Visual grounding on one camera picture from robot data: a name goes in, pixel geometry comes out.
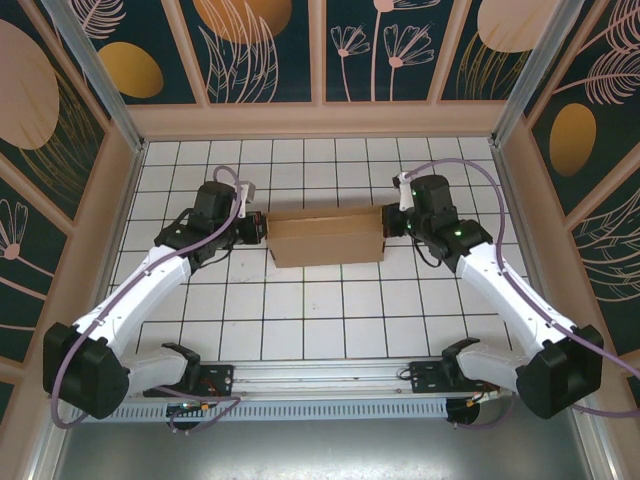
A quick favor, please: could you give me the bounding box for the aluminium side rail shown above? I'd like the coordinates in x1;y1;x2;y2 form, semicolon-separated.
77;142;149;364
492;142;569;359

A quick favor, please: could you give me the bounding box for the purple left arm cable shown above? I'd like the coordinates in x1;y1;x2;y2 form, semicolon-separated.
52;164;246;436

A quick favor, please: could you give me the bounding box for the small circuit board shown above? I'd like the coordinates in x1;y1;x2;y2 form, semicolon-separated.
167;399;214;417

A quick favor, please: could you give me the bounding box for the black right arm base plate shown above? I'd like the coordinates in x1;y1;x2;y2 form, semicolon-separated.
408;360;501;396

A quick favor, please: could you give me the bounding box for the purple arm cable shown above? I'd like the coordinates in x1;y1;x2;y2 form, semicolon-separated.
404;157;640;431
52;164;246;436

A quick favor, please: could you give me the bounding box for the grey metal sheet panel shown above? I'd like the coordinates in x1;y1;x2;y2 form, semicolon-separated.
49;419;596;480

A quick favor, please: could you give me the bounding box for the aluminium frame post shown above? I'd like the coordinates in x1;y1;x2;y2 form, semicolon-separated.
42;0;146;154
489;0;581;146

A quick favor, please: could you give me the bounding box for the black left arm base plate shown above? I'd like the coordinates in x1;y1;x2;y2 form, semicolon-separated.
143;363;236;399

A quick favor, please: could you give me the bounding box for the slotted grey cable tray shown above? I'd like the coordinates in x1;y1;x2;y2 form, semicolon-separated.
69;397;449;421

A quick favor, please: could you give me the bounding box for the long aluminium mounting rail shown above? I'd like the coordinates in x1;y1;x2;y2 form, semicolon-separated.
47;355;596;401

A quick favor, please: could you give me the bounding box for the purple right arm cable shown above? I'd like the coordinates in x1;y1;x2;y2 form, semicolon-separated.
404;157;640;431

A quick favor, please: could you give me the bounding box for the brown cardboard box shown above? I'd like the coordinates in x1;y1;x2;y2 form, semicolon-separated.
263;204;387;269

